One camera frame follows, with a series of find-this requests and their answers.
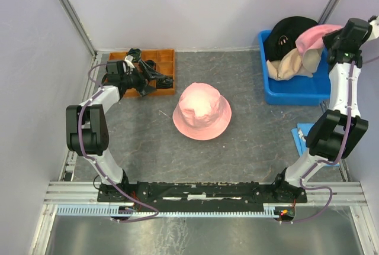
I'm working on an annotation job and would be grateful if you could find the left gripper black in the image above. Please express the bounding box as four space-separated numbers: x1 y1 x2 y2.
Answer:
121 60 165 98

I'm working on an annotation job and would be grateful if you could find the pink bucket hat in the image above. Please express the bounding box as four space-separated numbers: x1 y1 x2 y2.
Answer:
172 83 232 141
296 24 342 56

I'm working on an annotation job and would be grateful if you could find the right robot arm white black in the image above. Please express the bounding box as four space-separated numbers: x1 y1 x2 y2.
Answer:
271 15 378 202

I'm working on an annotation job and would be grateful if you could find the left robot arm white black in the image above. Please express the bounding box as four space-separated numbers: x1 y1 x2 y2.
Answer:
66 55 174 202

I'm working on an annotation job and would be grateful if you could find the rolled black belt centre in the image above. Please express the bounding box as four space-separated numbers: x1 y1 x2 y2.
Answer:
144 60 156 70

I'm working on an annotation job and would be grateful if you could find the orange compartment tray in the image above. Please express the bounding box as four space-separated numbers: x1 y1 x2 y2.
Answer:
108 49 176 98

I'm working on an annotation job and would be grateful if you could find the rolled black belt top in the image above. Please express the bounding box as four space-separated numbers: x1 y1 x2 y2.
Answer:
127 48 142 63

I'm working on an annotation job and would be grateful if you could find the beige hat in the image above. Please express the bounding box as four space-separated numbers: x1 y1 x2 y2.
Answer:
266 49 323 81

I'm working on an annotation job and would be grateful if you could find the black cap with logo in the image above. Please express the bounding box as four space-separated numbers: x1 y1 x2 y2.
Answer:
264 16 318 62

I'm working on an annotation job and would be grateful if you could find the blue plastic bin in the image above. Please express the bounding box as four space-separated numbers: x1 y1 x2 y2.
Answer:
258 30 330 106

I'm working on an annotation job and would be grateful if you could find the blue cloth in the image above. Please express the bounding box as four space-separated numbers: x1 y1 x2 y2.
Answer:
291 122 341 167

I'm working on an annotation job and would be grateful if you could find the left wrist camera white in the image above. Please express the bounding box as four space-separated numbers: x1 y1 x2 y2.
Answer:
124 55 135 73

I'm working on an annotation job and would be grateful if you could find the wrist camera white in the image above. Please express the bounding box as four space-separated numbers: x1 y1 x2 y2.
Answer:
124 55 135 73
367 15 379 41

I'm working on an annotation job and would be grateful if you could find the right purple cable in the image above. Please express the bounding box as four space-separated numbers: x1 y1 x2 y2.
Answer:
278 53 379 225

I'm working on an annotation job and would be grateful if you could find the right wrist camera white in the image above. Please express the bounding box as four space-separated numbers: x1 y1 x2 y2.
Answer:
367 15 379 41

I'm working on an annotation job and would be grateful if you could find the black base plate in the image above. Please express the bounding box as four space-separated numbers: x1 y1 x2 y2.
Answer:
97 180 309 212

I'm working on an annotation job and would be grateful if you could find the light blue cable duct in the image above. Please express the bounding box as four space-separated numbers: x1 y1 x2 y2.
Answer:
56 204 278 218

